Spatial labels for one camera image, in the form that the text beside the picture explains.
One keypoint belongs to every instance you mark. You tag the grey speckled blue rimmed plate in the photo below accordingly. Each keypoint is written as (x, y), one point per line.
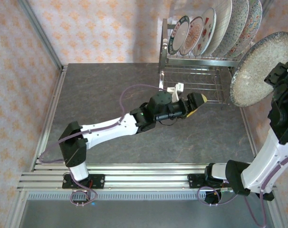
(253, 73)

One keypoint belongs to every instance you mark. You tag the green rimmed white plate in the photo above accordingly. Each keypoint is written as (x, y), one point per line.
(178, 35)

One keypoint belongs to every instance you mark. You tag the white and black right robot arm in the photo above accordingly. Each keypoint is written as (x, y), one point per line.
(265, 164)

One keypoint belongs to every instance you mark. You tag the orange sunburst plate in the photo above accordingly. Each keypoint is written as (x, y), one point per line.
(192, 35)

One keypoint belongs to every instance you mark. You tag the aluminium table side rail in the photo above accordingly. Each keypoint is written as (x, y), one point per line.
(52, 107)
(249, 137)

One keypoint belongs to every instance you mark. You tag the large blue speckled plate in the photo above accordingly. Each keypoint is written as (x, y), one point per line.
(237, 23)

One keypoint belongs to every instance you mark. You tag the large grid line plate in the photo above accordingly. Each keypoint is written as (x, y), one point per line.
(222, 21)

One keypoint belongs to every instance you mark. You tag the red flower print plate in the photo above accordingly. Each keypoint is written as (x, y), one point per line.
(207, 31)

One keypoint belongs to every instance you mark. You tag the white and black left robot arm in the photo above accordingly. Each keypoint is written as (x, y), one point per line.
(106, 130)

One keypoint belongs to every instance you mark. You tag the large colourful floral plate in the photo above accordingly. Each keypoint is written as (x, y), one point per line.
(252, 26)

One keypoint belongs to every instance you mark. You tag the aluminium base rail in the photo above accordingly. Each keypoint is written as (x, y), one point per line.
(146, 177)

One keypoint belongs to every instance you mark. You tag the aluminium frame post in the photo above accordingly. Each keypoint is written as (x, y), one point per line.
(268, 6)
(41, 33)

